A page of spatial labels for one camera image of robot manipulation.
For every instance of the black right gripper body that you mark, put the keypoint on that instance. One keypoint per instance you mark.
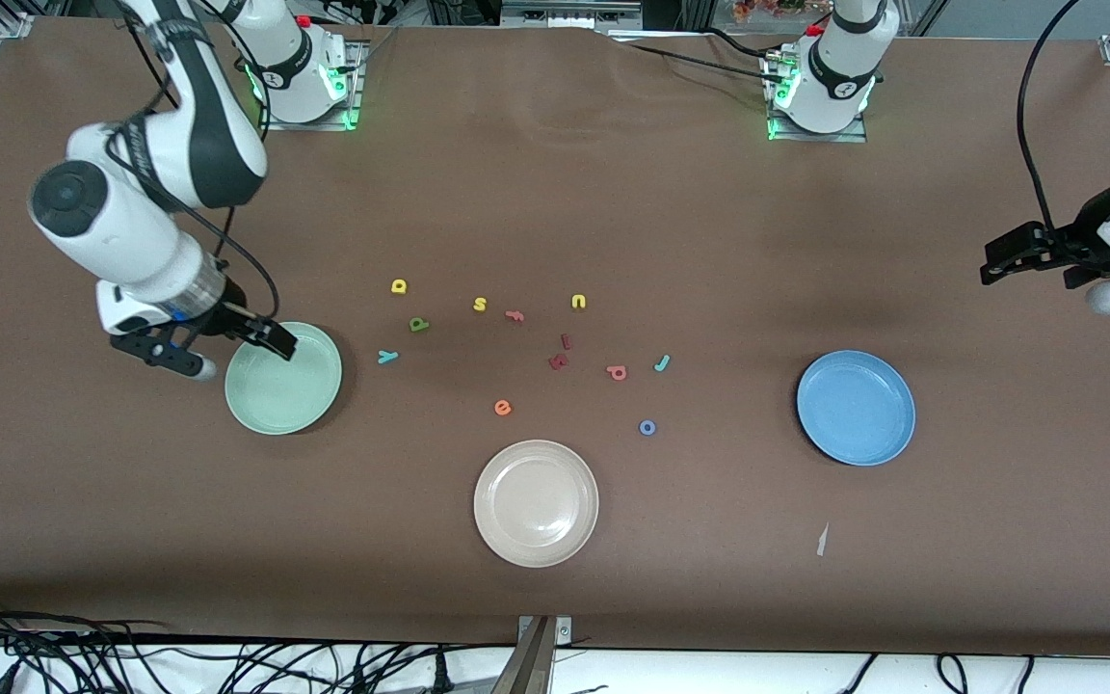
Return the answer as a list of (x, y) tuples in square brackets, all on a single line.
[(226, 315)]

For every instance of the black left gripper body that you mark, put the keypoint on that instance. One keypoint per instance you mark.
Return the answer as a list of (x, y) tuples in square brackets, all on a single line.
[(1076, 240)]

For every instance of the teal foam letter y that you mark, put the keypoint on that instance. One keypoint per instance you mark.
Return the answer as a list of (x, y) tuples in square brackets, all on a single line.
[(387, 357)]

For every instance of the green foam letter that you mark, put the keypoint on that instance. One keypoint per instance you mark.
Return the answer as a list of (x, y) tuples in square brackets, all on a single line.
[(418, 325)]

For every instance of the pink foam letter p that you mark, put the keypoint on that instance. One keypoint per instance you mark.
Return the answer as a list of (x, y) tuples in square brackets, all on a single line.
[(617, 373)]

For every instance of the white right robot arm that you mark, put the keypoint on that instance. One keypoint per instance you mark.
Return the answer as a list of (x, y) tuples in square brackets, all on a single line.
[(121, 226)]

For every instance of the pale green plate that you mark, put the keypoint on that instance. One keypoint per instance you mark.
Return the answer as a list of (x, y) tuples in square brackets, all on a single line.
[(285, 395)]

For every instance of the blue plate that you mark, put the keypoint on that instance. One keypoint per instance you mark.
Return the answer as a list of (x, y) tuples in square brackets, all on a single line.
[(856, 410)]

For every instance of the dark red foam letter k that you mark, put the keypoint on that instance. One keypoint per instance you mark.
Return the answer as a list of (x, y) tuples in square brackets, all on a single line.
[(558, 362)]

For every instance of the beige plate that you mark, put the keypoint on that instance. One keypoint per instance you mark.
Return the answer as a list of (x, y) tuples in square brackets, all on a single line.
[(536, 503)]

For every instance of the brown table cover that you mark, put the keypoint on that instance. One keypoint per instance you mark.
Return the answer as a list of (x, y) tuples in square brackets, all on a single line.
[(555, 193)]

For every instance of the small grey paper scrap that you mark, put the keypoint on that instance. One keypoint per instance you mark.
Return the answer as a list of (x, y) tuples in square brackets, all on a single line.
[(822, 542)]

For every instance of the orange artificial flowers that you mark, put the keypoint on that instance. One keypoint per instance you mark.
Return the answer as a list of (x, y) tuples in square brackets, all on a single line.
[(777, 8)]

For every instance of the grey metal box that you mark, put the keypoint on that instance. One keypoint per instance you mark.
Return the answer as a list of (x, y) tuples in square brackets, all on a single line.
[(569, 12)]

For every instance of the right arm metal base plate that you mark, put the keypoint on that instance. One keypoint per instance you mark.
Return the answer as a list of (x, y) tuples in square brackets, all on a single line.
[(309, 125)]

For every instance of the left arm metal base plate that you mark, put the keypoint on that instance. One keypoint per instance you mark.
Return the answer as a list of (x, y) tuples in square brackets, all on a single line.
[(815, 138)]

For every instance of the metal mount bracket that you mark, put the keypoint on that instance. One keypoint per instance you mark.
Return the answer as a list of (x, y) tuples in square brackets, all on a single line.
[(538, 655)]

